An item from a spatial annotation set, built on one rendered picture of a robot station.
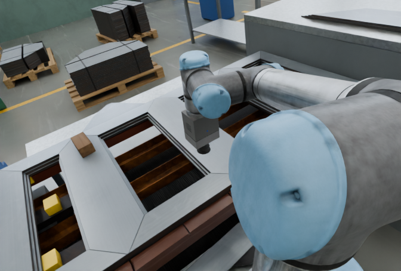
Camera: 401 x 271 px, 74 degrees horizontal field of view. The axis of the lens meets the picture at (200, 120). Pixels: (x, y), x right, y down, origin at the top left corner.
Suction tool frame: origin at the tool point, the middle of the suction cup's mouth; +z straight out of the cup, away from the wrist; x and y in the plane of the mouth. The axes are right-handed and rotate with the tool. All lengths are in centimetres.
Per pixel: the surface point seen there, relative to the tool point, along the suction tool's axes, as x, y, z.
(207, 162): -6.8, -5.4, 14.6
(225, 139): -12.1, -18.3, 14.2
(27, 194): -43, 56, 21
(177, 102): -53, -19, 17
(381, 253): 42, -78, 93
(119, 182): -21.7, 24.9, 17.0
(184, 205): 3.4, 11.6, 14.9
